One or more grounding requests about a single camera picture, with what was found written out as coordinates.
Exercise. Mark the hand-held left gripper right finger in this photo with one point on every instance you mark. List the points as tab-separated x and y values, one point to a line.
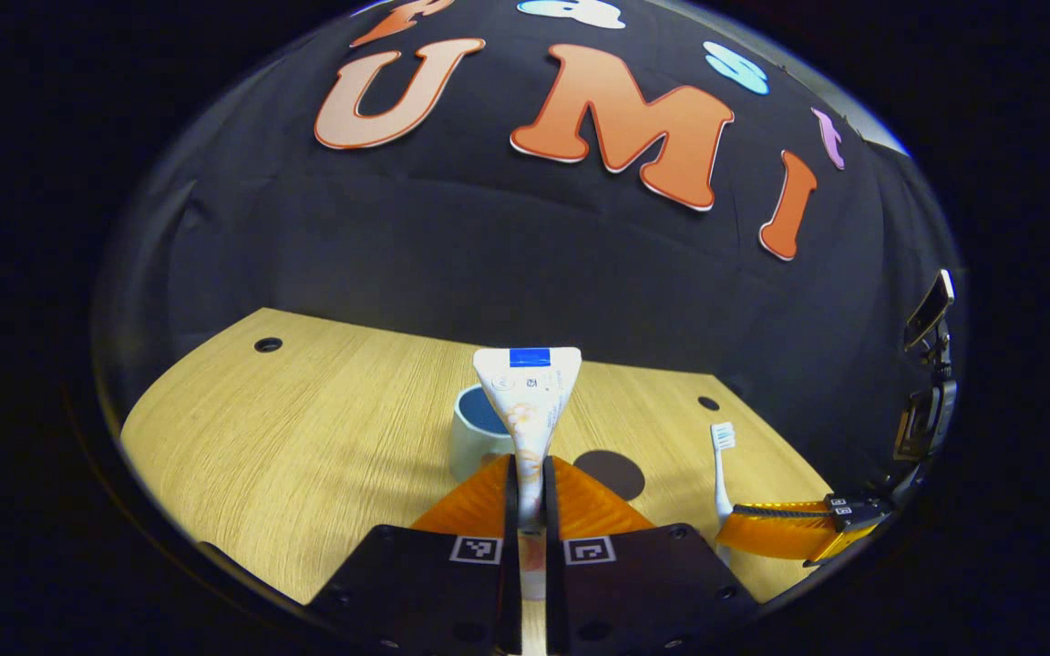
643	592

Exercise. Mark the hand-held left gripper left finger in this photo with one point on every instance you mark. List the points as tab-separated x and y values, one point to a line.
425	592

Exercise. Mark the white toothpaste tube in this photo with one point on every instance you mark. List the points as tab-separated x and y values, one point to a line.
530	401

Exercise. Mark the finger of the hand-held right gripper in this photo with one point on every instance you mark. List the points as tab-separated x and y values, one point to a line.
780	538
789	511

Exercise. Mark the white toothbrush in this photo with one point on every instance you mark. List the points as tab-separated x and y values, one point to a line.
722	474

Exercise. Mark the dark brown round coaster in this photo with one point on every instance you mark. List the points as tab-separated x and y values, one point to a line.
612	476

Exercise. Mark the light blue cup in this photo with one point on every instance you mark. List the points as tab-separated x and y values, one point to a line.
470	442

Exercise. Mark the black backdrop cloth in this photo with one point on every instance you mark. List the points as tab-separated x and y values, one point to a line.
488	255

